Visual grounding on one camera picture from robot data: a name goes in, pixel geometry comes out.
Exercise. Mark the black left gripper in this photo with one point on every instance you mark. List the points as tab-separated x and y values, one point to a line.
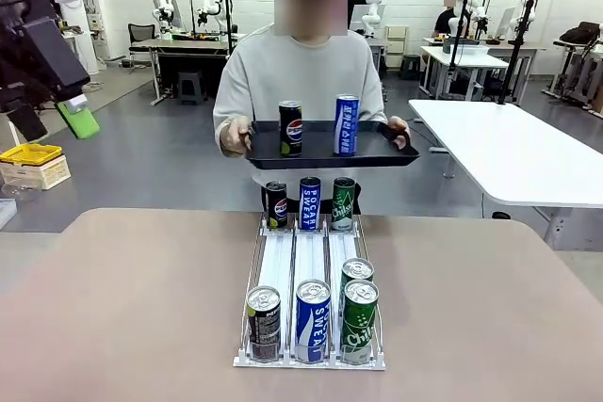
52	58

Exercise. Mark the black Pepsi can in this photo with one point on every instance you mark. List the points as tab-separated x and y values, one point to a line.
277	206
264	326
290	131

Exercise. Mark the black plastic serving tray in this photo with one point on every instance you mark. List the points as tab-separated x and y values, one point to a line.
320	159

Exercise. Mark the blue Pocari Sweat can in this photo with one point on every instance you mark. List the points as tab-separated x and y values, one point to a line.
347	126
313	326
310	204

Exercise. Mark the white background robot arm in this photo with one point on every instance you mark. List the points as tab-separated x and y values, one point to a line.
212	6
162	6
374	16

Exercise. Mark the person in grey sweatshirt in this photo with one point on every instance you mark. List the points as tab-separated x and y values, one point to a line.
306	72

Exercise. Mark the seated person in black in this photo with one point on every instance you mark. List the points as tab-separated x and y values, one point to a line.
443	23

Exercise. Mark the person's right hand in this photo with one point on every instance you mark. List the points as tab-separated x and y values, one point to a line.
235	138

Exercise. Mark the person's left hand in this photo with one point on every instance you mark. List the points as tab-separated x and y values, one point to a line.
400	128

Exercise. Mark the yellow plastic crate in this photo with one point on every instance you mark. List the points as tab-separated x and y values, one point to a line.
28	152

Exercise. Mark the white storage box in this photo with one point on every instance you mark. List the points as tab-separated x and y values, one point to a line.
42	177

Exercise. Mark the black office chair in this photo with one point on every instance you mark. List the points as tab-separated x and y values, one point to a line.
141	35

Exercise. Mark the grey plastic stool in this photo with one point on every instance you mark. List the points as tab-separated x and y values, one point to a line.
190	84
411	65

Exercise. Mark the grey background work table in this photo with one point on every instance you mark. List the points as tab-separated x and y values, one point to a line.
188	43

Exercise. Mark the black tripod pole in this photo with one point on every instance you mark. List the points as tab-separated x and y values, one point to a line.
229	30

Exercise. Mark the white can dispenser rack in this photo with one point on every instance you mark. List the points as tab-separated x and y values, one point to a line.
311	251

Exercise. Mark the green Chilsung cider can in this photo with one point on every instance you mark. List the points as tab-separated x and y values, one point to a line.
357	269
359	326
344	204

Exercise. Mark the white drawer cabinet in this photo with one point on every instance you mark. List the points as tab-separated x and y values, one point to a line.
396	49

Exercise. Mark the white background desk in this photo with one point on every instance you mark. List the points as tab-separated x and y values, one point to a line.
466	58

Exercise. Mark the large white table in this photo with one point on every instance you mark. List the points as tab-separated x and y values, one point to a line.
509	152

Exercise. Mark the metal equipment cart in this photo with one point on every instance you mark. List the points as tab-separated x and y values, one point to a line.
577	77

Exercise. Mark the black bag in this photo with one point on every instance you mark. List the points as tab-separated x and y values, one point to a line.
581	32

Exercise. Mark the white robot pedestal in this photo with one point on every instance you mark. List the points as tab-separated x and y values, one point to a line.
89	44

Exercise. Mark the black camera tripod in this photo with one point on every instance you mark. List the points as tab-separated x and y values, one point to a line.
456	53
518	44

